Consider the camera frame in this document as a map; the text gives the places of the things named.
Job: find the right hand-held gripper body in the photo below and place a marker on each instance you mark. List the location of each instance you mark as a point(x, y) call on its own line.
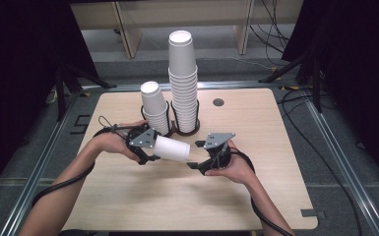
point(218, 144)

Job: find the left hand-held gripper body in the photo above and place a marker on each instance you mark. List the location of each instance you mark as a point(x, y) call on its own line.
point(142, 139)

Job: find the white paper cup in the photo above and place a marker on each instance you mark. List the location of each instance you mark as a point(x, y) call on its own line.
point(172, 149)

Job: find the tall stack of white cups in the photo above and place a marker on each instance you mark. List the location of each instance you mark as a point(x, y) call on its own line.
point(183, 85)

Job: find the person's left hand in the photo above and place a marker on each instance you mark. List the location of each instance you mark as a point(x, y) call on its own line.
point(113, 142)

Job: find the person's right hand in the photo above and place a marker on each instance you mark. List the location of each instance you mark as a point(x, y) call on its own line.
point(238, 168)

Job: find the short stack of white cups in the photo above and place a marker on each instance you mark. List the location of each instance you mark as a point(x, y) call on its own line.
point(154, 101)

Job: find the dark round table grommet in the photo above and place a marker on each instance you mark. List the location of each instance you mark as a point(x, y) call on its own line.
point(218, 102)

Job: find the black tripod stand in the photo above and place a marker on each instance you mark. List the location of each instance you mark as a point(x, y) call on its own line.
point(315, 82)
point(62, 91)

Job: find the grey tape strip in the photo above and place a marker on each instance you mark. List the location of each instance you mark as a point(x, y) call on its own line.
point(308, 213)

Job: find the light wooden bench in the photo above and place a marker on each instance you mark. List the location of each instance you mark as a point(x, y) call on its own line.
point(183, 13)

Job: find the black curtain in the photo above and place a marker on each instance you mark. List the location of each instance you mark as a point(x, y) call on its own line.
point(361, 65)
point(19, 82)

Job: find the metal floor rail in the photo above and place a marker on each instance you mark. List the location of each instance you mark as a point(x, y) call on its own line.
point(229, 84)
point(344, 164)
point(36, 170)

